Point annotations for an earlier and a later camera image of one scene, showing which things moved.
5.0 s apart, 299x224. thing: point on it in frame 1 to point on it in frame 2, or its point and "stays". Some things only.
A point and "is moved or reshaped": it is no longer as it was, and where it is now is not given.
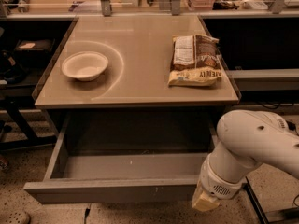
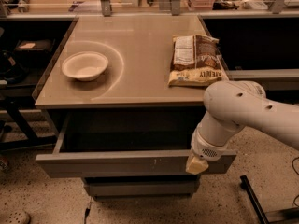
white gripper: (215, 185) to (206, 148)
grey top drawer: (126, 157) is moved or reshaped
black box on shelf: (35, 49) stays
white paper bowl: (84, 65) stays
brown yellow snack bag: (195, 61) stays
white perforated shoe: (11, 217) stays
